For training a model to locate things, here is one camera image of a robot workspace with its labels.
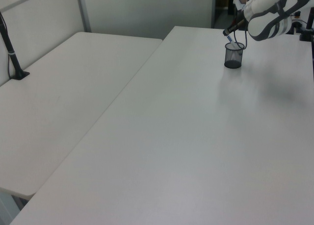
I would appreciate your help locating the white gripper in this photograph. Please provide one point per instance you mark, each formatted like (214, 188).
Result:
(246, 0)

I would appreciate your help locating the blue and white marker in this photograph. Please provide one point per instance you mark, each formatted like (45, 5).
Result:
(230, 40)

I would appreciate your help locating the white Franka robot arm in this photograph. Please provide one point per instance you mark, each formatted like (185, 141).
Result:
(267, 16)

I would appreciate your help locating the black office chair back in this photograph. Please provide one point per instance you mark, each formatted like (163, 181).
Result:
(231, 2)

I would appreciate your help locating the black mesh pen cup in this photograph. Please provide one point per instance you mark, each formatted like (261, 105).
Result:
(234, 57)

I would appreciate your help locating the black round knob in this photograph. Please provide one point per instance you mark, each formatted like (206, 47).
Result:
(297, 14)

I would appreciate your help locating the black clamp camera mount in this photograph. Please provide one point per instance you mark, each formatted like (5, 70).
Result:
(307, 30)

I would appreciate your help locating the grey metal partition post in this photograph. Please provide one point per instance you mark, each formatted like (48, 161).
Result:
(84, 10)

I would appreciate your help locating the black camera stand pole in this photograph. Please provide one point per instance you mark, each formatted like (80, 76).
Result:
(11, 52)

